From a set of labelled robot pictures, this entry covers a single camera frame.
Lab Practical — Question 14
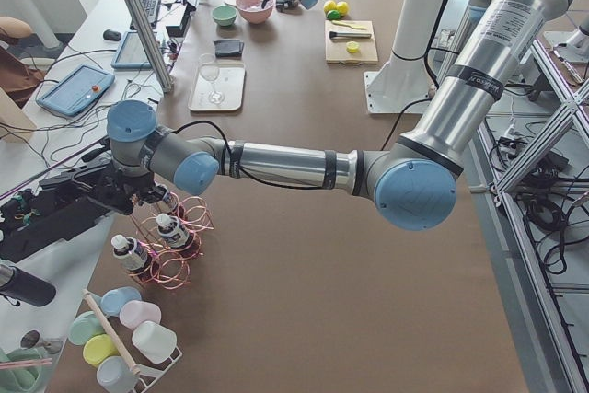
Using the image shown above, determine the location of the blue teach pendant near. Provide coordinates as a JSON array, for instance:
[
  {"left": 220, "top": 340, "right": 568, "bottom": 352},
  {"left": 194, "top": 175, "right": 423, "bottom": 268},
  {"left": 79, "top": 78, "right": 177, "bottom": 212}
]
[{"left": 36, "top": 64, "right": 115, "bottom": 117}]

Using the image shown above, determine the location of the blue teach pendant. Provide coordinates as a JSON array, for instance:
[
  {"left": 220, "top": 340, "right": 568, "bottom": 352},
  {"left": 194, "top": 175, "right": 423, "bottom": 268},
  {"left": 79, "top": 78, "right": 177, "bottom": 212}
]
[
  {"left": 36, "top": 64, "right": 115, "bottom": 117},
  {"left": 110, "top": 31, "right": 151, "bottom": 70}
]

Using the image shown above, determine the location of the folded grey cloth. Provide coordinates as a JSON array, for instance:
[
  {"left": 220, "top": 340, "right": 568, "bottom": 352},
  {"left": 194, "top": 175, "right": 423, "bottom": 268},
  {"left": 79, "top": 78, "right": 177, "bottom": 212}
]
[{"left": 214, "top": 39, "right": 245, "bottom": 58}]

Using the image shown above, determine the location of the cream rabbit serving tray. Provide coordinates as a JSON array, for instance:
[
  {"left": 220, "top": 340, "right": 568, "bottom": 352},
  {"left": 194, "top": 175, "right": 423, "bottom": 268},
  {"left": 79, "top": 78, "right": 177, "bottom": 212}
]
[{"left": 188, "top": 61, "right": 246, "bottom": 112}]

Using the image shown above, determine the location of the green plastic cup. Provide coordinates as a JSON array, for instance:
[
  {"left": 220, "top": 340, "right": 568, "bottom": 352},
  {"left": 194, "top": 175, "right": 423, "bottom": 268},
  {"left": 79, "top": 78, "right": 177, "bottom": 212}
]
[{"left": 68, "top": 310, "right": 104, "bottom": 346}]

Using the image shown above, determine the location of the white wire cup rack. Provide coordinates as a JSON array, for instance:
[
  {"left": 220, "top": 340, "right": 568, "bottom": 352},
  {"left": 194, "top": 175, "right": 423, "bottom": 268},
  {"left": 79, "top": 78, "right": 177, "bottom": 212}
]
[{"left": 85, "top": 291, "right": 184, "bottom": 393}]

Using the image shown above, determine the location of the pink plastic cup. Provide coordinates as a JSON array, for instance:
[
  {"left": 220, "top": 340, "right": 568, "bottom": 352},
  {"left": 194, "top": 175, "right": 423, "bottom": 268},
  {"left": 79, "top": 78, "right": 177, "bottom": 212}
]
[{"left": 119, "top": 300, "right": 162, "bottom": 330}]

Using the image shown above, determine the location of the black electronics chassis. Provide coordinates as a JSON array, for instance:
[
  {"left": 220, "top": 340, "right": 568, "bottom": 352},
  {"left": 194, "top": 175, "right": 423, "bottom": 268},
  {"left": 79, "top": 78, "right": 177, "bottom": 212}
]
[{"left": 1, "top": 149, "right": 141, "bottom": 262}]

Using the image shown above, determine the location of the tea bottle white cap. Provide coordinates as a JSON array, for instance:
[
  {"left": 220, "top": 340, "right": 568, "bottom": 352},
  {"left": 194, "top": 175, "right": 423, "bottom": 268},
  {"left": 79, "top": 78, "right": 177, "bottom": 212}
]
[{"left": 162, "top": 191, "right": 186, "bottom": 222}]

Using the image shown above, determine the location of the wooden rack handle rod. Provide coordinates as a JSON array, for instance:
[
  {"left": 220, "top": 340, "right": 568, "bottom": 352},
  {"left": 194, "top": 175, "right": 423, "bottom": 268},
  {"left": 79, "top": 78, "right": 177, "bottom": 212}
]
[{"left": 82, "top": 289, "right": 140, "bottom": 375}]

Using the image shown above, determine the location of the steel jigger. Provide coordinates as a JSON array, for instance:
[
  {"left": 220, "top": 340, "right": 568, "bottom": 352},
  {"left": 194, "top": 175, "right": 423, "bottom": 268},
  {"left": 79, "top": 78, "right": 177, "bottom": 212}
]
[{"left": 20, "top": 330, "right": 64, "bottom": 354}]

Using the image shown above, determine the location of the aluminium frame post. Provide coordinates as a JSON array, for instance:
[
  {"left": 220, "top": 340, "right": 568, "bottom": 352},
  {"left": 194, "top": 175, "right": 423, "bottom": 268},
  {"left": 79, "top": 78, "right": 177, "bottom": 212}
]
[{"left": 124, "top": 0, "right": 173, "bottom": 93}]

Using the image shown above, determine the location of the black computer mouse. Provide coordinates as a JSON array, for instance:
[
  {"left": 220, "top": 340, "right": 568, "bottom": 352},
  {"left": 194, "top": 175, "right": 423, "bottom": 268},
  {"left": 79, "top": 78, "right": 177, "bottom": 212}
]
[{"left": 102, "top": 29, "right": 121, "bottom": 41}]

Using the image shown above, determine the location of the blue plastic cup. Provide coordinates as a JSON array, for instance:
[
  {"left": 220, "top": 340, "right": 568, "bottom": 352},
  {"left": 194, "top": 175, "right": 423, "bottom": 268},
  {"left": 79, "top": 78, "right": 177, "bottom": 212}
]
[{"left": 100, "top": 286, "right": 142, "bottom": 317}]

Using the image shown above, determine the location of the clear wine glass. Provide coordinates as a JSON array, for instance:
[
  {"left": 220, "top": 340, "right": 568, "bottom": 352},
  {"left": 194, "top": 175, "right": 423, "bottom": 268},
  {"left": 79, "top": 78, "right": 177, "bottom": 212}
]
[{"left": 198, "top": 53, "right": 225, "bottom": 104}]

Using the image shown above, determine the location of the half lemon slice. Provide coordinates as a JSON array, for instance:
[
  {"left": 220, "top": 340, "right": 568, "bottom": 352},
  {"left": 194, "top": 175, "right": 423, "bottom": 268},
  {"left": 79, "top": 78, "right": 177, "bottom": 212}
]
[{"left": 346, "top": 41, "right": 360, "bottom": 53}]

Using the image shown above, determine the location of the bamboo cutting board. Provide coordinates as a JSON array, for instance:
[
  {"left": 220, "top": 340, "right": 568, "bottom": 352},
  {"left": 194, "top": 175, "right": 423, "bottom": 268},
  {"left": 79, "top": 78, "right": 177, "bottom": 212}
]
[{"left": 325, "top": 20, "right": 378, "bottom": 64}]

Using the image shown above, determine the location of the black keyboard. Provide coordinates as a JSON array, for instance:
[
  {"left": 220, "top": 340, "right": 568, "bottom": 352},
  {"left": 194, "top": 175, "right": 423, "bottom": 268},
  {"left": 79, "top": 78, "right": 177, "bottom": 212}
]
[{"left": 140, "top": 0, "right": 161, "bottom": 28}]

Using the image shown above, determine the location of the yellow plastic knife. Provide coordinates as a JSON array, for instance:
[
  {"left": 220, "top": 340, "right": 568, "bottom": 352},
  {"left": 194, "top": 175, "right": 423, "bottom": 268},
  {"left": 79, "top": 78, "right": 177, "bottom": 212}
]
[{"left": 331, "top": 20, "right": 367, "bottom": 30}]

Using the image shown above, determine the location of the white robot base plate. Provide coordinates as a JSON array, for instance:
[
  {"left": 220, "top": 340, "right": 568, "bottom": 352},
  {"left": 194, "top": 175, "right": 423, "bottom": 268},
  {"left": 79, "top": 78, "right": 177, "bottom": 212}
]
[{"left": 364, "top": 69, "right": 434, "bottom": 114}]

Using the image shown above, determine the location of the white plastic cup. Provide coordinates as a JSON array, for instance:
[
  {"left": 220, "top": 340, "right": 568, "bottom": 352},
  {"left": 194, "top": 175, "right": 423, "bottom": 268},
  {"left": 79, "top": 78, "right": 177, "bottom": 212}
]
[{"left": 132, "top": 320, "right": 178, "bottom": 364}]

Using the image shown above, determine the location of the pink bowl of ice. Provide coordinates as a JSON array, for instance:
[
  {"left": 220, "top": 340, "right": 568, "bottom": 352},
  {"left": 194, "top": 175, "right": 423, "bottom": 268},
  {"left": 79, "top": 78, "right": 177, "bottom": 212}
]
[{"left": 236, "top": 0, "right": 275, "bottom": 24}]

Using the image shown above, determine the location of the steel muddler black tip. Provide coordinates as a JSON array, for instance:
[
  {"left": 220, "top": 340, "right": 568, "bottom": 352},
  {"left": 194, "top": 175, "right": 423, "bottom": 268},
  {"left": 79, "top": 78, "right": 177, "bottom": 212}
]
[{"left": 329, "top": 30, "right": 372, "bottom": 40}]

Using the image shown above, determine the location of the black thermos flask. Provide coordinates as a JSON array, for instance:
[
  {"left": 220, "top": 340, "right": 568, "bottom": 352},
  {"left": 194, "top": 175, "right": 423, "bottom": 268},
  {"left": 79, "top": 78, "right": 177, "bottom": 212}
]
[{"left": 1, "top": 260, "right": 56, "bottom": 307}]

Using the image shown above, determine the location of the blue teach pendant far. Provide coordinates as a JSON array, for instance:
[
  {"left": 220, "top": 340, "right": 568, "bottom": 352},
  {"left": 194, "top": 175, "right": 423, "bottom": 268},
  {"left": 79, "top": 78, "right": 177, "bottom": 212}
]
[{"left": 110, "top": 31, "right": 151, "bottom": 70}]

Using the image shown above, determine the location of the green ceramic bowl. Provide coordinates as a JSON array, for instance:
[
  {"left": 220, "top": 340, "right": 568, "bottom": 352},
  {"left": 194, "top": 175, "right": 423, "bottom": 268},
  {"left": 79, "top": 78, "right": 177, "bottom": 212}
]
[{"left": 211, "top": 5, "right": 237, "bottom": 27}]

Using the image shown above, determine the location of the yellow plastic cup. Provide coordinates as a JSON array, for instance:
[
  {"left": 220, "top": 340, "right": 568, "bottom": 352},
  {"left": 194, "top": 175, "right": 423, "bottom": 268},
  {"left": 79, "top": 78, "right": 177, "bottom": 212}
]
[{"left": 83, "top": 333, "right": 120, "bottom": 368}]

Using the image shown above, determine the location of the grey plastic cup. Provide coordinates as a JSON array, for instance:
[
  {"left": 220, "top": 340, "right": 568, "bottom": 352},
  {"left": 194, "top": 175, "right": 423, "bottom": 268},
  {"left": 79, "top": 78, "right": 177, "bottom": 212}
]
[{"left": 96, "top": 356, "right": 138, "bottom": 393}]

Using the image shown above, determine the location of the copper wire bottle basket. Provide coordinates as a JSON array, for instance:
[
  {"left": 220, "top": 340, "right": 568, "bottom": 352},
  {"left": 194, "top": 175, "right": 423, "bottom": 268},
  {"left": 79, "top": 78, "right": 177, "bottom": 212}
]
[{"left": 131, "top": 192, "right": 214, "bottom": 291}]

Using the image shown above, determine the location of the yellow lemon upper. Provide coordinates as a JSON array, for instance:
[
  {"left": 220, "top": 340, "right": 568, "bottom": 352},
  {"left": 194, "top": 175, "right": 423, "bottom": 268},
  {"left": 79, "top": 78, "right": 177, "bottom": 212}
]
[{"left": 323, "top": 0, "right": 337, "bottom": 15}]

